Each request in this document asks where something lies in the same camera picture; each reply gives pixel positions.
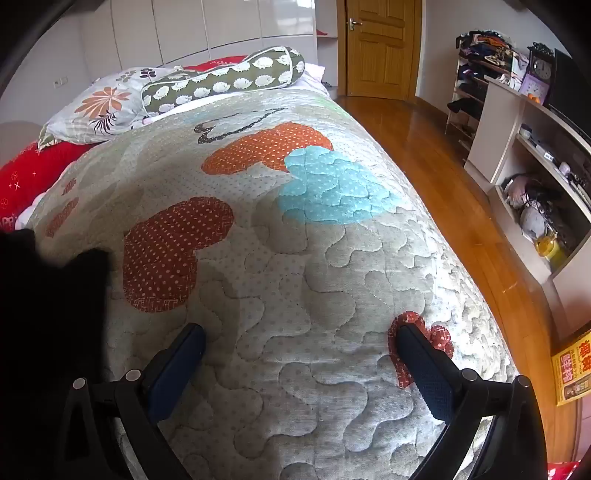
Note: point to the yellow printed box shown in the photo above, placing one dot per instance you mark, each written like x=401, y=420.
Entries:
x=572, y=369

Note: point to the white glossy wardrobe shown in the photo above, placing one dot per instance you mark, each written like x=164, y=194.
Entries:
x=184, y=27

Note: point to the red blanket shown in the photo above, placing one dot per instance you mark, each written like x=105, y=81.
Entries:
x=32, y=180

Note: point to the shoe rack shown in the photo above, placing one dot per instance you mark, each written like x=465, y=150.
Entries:
x=471, y=87

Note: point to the heart patterned quilt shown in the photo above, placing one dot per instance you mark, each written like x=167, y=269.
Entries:
x=277, y=258

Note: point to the yellow jar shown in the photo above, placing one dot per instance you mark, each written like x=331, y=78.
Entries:
x=549, y=251

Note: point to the black pants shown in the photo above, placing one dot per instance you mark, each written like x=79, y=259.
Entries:
x=46, y=304

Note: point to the grey plush toy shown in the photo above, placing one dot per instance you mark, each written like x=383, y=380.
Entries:
x=532, y=221

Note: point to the ornate black clock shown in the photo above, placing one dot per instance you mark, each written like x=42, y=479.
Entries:
x=541, y=69

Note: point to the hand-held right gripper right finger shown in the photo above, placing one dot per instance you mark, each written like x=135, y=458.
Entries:
x=429, y=374

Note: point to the green patterned bolster pillow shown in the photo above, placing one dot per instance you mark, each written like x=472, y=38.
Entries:
x=221, y=76

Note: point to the wooden door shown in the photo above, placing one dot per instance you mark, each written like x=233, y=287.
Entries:
x=378, y=50

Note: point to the beige rounded headboard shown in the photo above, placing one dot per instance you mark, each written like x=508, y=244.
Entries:
x=18, y=134

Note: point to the white shelf unit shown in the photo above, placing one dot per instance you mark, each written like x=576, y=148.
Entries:
x=496, y=120

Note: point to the red pillow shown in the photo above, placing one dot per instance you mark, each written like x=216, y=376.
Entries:
x=217, y=62

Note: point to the purple clock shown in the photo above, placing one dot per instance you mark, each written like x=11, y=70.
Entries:
x=533, y=87

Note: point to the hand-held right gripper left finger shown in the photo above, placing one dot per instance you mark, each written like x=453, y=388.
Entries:
x=178, y=369

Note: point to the floral pillow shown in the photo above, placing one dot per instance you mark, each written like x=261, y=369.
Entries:
x=101, y=106

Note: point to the black television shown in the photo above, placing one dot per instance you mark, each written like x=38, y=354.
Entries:
x=570, y=87

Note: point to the pink plush toy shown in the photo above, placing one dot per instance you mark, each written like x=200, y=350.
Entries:
x=516, y=189

